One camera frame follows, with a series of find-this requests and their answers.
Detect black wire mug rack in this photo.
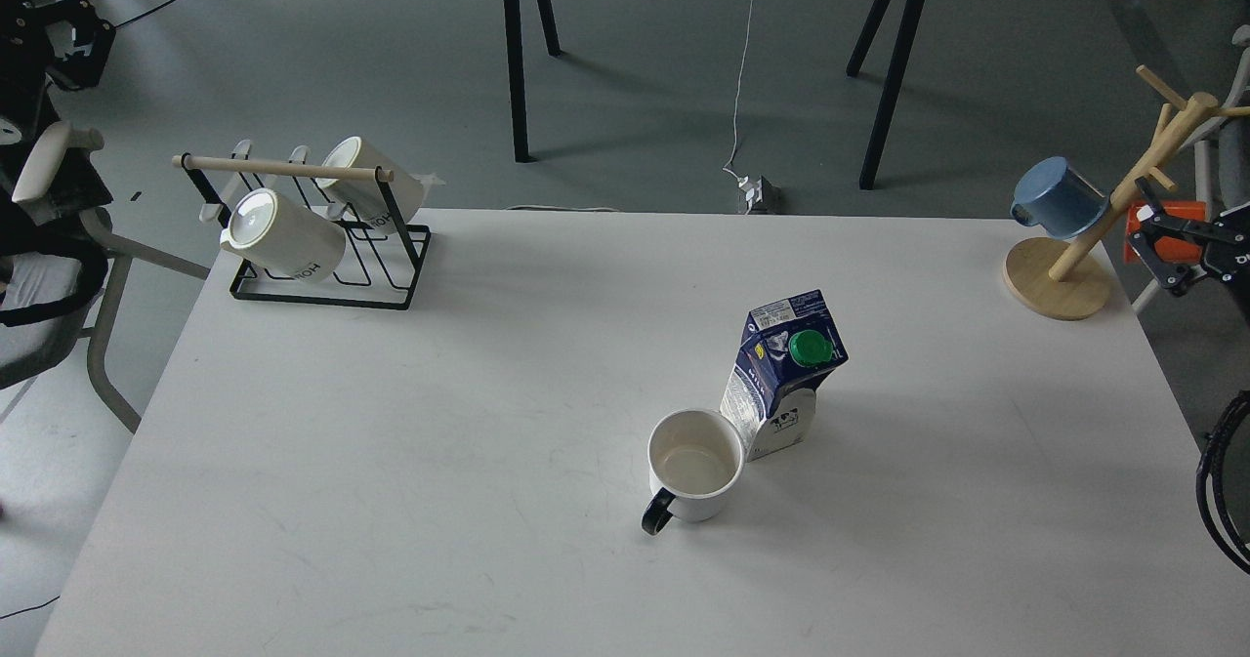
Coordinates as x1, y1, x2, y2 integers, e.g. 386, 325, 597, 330
171, 142, 433, 310

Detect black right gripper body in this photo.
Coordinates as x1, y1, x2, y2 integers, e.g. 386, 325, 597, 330
1203, 211, 1249, 326

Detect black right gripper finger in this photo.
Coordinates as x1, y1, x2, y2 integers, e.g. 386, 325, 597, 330
1133, 239, 1210, 297
1133, 177, 1223, 240

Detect white mug front on rack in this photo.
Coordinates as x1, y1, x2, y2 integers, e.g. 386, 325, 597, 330
219, 189, 348, 282

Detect white mug rear on rack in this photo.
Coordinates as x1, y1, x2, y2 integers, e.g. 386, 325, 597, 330
315, 136, 428, 235

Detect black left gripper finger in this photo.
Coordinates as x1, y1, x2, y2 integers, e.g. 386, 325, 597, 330
28, 0, 116, 92

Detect black table legs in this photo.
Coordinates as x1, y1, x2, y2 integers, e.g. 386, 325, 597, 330
845, 0, 926, 190
501, 0, 563, 164

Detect blue milk carton green cap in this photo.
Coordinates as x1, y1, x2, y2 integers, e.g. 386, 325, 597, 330
720, 289, 849, 461

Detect orange mug on tree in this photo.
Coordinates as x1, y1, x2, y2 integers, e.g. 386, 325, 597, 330
1123, 200, 1209, 265

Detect wooden mug tree stand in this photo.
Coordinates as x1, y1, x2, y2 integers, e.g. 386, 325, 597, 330
1003, 64, 1249, 320

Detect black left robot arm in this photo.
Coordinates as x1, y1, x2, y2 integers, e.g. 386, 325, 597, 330
3, 0, 116, 327

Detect white mug on rack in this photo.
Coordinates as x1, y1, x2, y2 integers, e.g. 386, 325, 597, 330
315, 136, 428, 235
219, 189, 348, 282

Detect white mug with black handle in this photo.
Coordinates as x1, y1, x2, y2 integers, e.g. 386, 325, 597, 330
640, 408, 745, 536

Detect black table legs right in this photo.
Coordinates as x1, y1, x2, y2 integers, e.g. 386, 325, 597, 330
845, 0, 926, 190

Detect black table legs left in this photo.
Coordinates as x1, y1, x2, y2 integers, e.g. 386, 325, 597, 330
501, 0, 563, 164

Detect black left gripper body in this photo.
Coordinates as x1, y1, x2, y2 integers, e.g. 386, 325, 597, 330
1, 0, 58, 131

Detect white power cable on floor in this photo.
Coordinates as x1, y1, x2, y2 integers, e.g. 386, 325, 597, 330
586, 0, 773, 182

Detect blue mug on tree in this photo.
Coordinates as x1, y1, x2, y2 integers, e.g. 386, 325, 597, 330
1010, 157, 1110, 240

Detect grey power adapter on floor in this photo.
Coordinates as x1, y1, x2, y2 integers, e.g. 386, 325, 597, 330
738, 177, 783, 214

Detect white chair right edge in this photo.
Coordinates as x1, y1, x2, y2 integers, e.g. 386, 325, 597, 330
1124, 24, 1249, 314

